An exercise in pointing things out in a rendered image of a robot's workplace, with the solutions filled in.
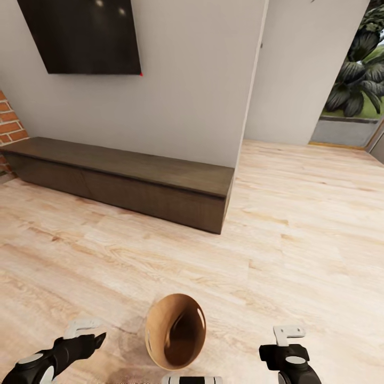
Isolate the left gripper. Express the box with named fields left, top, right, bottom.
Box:
left=53, top=332, right=106, bottom=370

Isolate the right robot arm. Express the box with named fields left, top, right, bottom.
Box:
left=259, top=325, right=322, bottom=384

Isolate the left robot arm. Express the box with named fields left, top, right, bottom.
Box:
left=2, top=317, right=106, bottom=384

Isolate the trash can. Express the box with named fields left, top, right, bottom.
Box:
left=145, top=293, right=207, bottom=371

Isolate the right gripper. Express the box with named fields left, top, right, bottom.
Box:
left=259, top=344, right=310, bottom=371

